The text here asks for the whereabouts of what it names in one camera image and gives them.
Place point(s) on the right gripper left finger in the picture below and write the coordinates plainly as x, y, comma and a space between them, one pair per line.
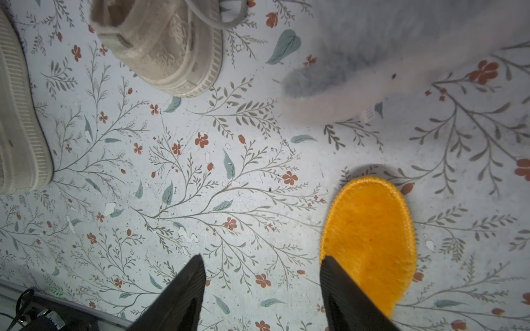
178, 307

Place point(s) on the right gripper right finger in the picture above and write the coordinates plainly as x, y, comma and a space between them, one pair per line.
347, 307

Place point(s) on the orange insole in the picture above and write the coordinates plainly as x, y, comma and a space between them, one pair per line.
370, 233

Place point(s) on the beige sneaker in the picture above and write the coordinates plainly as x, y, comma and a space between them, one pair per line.
26, 163
174, 46

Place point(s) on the floral table mat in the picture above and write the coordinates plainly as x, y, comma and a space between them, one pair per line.
143, 181

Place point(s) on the grey white plush dog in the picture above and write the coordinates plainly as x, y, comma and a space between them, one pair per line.
370, 50

